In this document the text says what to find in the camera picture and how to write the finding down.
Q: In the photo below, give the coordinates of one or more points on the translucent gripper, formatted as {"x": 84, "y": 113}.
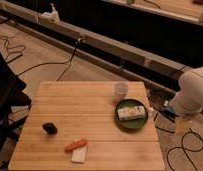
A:
{"x": 182, "y": 125}

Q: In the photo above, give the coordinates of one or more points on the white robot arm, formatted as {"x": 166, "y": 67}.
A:
{"x": 188, "y": 101}

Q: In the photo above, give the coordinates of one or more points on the green plate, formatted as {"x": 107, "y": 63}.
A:
{"x": 131, "y": 124}

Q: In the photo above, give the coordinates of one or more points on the orange carrot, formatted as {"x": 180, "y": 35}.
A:
{"x": 75, "y": 145}

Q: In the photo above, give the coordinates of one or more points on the black chair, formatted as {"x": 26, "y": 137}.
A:
{"x": 11, "y": 94}

